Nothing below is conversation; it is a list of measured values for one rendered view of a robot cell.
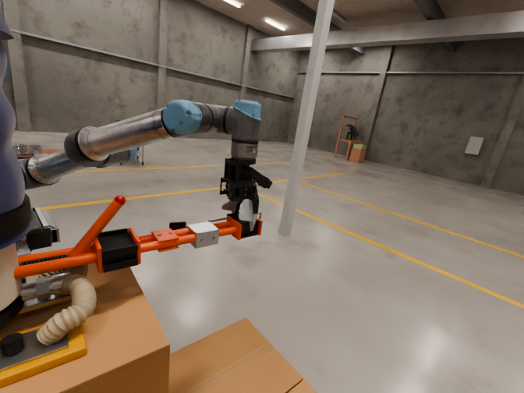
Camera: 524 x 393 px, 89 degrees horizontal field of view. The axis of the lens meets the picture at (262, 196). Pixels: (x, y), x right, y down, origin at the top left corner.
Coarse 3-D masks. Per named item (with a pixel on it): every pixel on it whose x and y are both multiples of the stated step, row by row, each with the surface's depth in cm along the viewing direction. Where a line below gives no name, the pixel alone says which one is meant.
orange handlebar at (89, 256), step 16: (224, 224) 80; (144, 240) 66; (160, 240) 64; (176, 240) 67; (192, 240) 69; (32, 256) 53; (48, 256) 54; (80, 256) 55; (96, 256) 56; (16, 272) 48; (32, 272) 50
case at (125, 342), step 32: (96, 288) 66; (128, 288) 68; (32, 320) 55; (96, 320) 57; (128, 320) 58; (96, 352) 50; (128, 352) 51; (160, 352) 53; (32, 384) 43; (64, 384) 44; (96, 384) 46; (128, 384) 50; (160, 384) 55
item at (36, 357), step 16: (16, 336) 46; (32, 336) 49; (64, 336) 50; (80, 336) 51; (0, 352) 45; (16, 352) 45; (32, 352) 46; (48, 352) 46; (64, 352) 47; (80, 352) 48; (0, 368) 43; (16, 368) 43; (32, 368) 44; (48, 368) 46; (0, 384) 42
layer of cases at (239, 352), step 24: (216, 336) 123; (240, 336) 125; (192, 360) 110; (216, 360) 111; (240, 360) 113; (264, 360) 115; (192, 384) 100; (216, 384) 102; (240, 384) 103; (264, 384) 104; (288, 384) 106
